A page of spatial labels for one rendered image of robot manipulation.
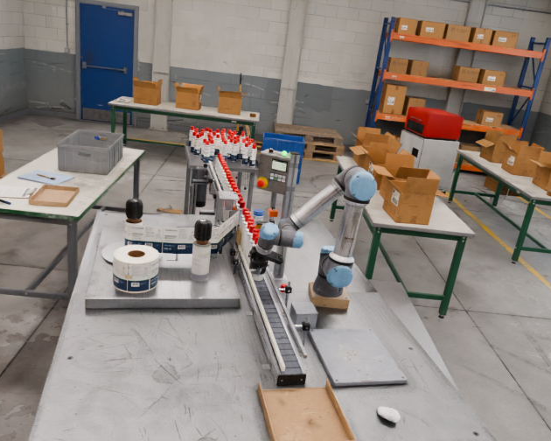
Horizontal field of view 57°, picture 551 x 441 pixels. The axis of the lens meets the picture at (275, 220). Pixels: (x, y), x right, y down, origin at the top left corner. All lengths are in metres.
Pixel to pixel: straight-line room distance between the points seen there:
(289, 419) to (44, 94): 9.58
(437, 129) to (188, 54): 4.80
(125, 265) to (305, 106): 8.05
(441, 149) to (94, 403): 6.72
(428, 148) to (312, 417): 6.28
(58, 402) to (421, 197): 2.96
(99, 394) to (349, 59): 8.81
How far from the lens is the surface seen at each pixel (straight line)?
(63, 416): 1.83
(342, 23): 10.03
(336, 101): 10.10
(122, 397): 1.88
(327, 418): 1.86
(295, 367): 1.98
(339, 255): 2.29
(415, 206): 4.03
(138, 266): 2.30
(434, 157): 7.87
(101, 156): 4.26
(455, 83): 9.70
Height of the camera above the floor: 2.03
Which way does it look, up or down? 20 degrees down
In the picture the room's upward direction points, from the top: 7 degrees clockwise
